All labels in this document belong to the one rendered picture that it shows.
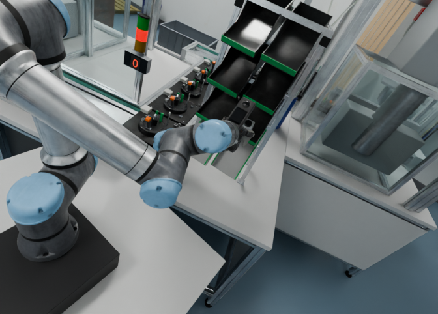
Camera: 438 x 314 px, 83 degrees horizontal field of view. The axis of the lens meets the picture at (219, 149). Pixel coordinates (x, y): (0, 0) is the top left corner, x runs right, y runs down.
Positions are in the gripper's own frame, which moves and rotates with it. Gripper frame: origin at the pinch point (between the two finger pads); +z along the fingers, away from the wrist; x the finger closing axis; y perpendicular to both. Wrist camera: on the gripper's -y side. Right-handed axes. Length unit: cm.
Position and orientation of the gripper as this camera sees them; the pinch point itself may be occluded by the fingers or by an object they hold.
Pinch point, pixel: (242, 126)
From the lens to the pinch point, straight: 87.8
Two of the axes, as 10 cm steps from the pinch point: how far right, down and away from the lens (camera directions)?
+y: -4.8, 8.5, 2.3
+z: 2.6, -1.1, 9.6
